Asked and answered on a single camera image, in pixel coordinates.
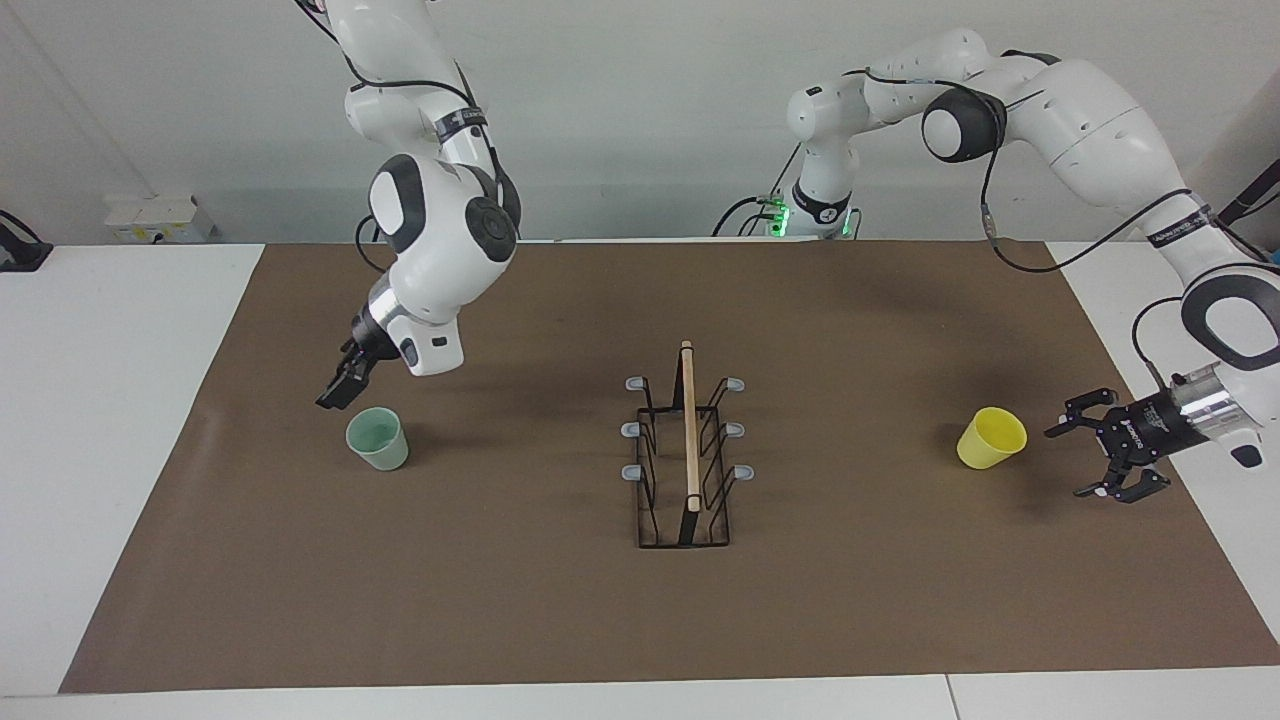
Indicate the black clamp mount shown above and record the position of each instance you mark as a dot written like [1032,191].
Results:
[22,252]

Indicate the white power strip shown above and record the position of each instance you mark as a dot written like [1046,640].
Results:
[160,218]

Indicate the yellow plastic cup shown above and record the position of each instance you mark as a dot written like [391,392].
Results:
[990,438]

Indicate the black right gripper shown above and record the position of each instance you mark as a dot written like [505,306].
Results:
[366,338]

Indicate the brown table mat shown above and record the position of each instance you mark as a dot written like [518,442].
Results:
[500,600]

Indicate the black rod stand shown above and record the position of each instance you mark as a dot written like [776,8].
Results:
[1255,190]

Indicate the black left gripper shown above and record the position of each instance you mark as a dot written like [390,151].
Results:
[1145,430]

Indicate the pale green plastic cup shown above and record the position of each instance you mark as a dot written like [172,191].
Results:
[378,440]

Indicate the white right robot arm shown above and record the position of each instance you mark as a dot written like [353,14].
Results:
[440,240]

